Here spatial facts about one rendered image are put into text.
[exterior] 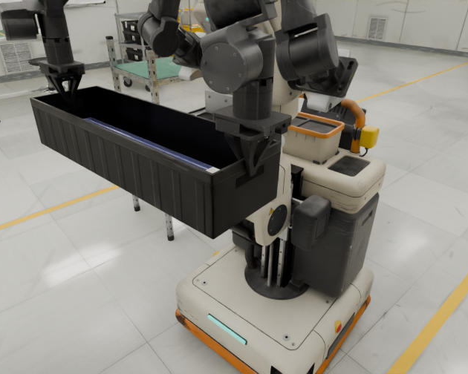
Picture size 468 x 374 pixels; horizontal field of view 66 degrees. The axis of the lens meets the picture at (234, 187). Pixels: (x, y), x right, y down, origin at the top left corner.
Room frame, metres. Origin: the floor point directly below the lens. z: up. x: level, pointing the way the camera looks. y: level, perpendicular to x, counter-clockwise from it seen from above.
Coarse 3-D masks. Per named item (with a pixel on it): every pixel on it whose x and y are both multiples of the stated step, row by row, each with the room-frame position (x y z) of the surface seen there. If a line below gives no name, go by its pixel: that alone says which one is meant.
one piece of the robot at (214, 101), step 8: (208, 96) 0.97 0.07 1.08; (216, 96) 0.96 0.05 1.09; (224, 96) 0.94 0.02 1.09; (232, 96) 0.92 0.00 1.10; (208, 104) 0.98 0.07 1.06; (216, 104) 0.96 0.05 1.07; (224, 104) 0.94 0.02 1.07; (232, 104) 0.92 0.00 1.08; (192, 112) 0.97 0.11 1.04; (200, 112) 0.97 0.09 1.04; (208, 112) 0.97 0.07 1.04; (280, 136) 0.85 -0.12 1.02
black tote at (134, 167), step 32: (96, 96) 0.93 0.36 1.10; (128, 96) 0.84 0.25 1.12; (64, 128) 0.71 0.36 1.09; (96, 128) 0.63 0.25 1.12; (128, 128) 0.85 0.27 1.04; (160, 128) 0.77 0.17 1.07; (192, 128) 0.70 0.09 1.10; (96, 160) 0.64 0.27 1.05; (128, 160) 0.57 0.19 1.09; (160, 160) 0.51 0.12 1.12; (224, 160) 0.64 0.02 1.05; (160, 192) 0.51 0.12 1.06; (192, 192) 0.46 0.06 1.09; (224, 192) 0.46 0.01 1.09; (256, 192) 0.52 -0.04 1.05; (192, 224) 0.46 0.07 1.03; (224, 224) 0.46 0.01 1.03
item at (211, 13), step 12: (204, 0) 0.51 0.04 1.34; (216, 0) 0.50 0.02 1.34; (228, 0) 0.50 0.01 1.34; (240, 0) 0.49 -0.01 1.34; (252, 0) 0.49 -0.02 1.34; (216, 12) 0.50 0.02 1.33; (228, 12) 0.50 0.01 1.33; (240, 12) 0.50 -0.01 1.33; (252, 12) 0.50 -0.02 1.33; (216, 24) 0.51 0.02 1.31; (228, 24) 0.52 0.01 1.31
